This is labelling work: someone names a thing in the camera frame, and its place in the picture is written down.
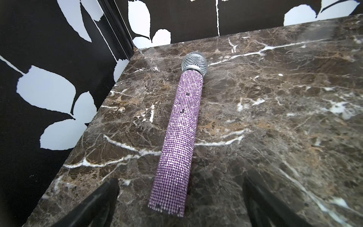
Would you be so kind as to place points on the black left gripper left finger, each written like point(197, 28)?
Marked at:
point(96, 210)

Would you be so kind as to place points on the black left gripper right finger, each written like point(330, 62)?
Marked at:
point(265, 209)

